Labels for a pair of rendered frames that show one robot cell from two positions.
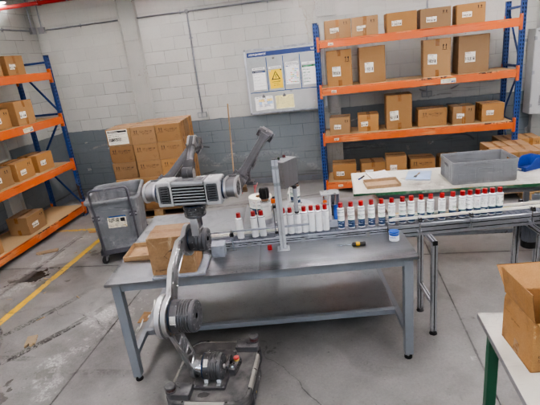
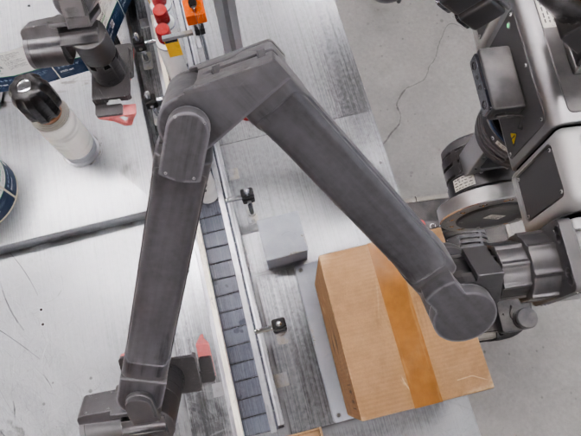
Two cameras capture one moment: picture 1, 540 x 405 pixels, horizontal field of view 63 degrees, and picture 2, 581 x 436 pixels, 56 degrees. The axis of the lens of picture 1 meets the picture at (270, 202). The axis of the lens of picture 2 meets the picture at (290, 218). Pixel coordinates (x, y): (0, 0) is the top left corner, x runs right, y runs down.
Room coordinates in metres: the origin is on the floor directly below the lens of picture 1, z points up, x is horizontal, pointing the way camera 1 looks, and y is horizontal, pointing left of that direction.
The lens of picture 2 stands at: (2.99, 0.75, 2.11)
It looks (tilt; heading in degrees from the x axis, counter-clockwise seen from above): 72 degrees down; 256
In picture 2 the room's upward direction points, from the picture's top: 3 degrees counter-clockwise
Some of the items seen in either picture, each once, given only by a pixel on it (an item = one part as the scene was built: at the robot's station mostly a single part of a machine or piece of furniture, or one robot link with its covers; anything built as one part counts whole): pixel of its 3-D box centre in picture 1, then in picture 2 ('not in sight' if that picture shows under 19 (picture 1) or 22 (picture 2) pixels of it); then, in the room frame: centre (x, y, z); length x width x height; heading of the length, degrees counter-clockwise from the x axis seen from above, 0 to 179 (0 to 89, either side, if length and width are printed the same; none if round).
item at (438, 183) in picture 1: (446, 213); not in sight; (4.23, -1.82, 0.40); 1.90 x 0.75 x 0.80; 80
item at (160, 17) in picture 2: (290, 220); (169, 37); (3.05, -0.14, 0.98); 0.05 x 0.05 x 0.20
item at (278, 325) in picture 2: not in sight; (270, 330); (3.01, 0.61, 0.91); 0.07 x 0.03 x 0.16; 177
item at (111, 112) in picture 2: not in sight; (120, 105); (3.15, 0.18, 1.25); 0.07 x 0.07 x 0.09; 80
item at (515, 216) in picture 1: (464, 265); not in sight; (2.99, -1.43, 0.47); 1.17 x 0.38 x 0.94; 87
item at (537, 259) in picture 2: not in sight; (524, 267); (2.68, 0.69, 1.45); 0.09 x 0.08 x 0.12; 80
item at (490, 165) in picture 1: (477, 166); not in sight; (4.10, -2.06, 0.91); 0.60 x 0.40 x 0.22; 84
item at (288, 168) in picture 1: (284, 172); not in sight; (2.96, -0.13, 1.38); 0.17 x 0.10 x 0.19; 142
